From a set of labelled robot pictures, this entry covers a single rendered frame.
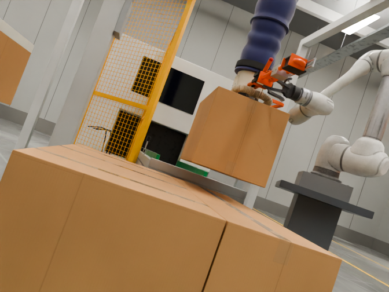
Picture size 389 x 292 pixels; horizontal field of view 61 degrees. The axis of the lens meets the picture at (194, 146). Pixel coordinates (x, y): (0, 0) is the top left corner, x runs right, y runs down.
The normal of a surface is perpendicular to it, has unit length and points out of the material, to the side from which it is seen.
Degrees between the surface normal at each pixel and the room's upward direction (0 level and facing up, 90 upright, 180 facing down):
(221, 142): 90
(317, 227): 90
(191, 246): 90
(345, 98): 90
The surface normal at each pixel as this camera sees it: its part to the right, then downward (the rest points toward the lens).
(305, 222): -0.18, -0.12
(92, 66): 0.21, 0.02
